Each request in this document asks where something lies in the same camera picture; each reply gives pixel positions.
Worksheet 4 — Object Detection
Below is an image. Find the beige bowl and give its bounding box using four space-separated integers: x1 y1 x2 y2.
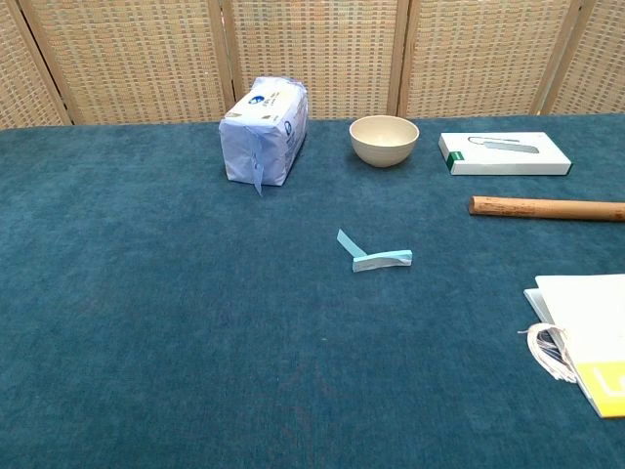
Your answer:
349 115 421 169

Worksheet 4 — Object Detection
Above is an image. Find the teal tablecloth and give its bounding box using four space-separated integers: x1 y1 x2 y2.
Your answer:
0 112 625 469

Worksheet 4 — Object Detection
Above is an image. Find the brown wooden rod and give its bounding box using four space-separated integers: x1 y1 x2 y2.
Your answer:
468 195 625 224

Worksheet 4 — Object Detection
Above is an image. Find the white blue tissue pack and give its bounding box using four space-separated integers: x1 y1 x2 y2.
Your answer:
218 76 310 197

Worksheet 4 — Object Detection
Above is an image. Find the white yellow Lexicon book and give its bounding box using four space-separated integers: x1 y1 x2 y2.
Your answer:
522 273 625 420

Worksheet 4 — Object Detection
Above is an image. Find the white flat product box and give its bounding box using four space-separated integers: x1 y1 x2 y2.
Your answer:
437 130 573 178

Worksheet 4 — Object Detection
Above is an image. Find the woven wooden folding screen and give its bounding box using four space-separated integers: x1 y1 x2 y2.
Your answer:
0 0 625 131

